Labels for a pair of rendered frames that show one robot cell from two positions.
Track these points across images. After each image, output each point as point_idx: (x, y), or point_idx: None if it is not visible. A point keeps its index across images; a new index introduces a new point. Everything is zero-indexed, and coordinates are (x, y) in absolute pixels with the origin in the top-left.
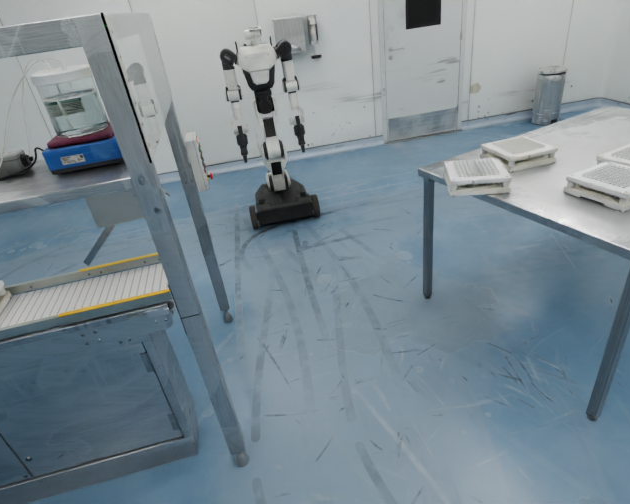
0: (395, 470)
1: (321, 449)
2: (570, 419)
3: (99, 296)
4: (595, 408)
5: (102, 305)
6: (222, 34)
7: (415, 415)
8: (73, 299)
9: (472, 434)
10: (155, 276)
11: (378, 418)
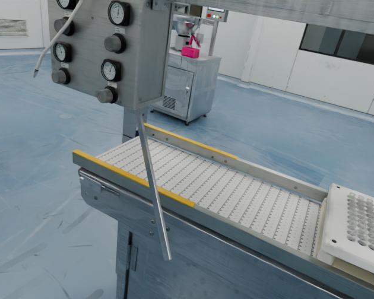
0: (73, 210)
1: (81, 247)
2: None
3: (189, 175)
4: None
5: (196, 142)
6: None
7: (22, 216)
8: (216, 191)
9: (27, 192)
10: (122, 158)
11: (35, 232)
